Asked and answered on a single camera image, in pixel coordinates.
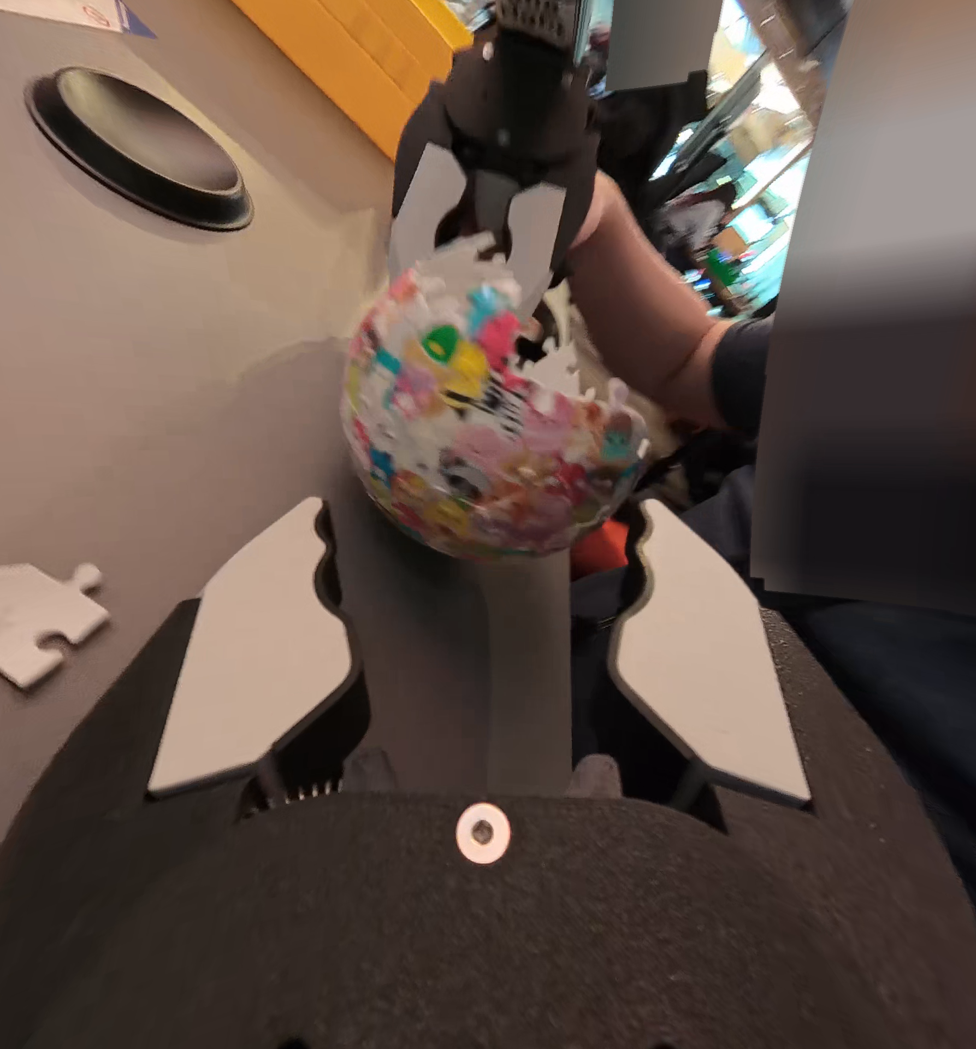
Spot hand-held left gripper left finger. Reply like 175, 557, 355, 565
147, 496, 371, 803

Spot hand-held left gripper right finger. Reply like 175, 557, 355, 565
606, 497, 814, 811

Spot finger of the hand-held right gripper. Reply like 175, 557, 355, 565
504, 184, 572, 319
388, 143, 468, 280

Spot partly built puzzle ball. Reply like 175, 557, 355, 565
339, 231, 653, 562

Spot white puzzle pieces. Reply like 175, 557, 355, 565
0, 398, 112, 691

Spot person's right forearm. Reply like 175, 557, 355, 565
568, 170, 744, 429

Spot black ball stand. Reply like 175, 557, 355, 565
24, 66, 256, 234

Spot orange cloth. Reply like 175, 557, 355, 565
570, 518, 630, 580

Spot yellow plastic bin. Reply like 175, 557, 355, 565
229, 0, 479, 162

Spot folded instruction leaflet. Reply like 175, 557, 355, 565
0, 0, 158, 40

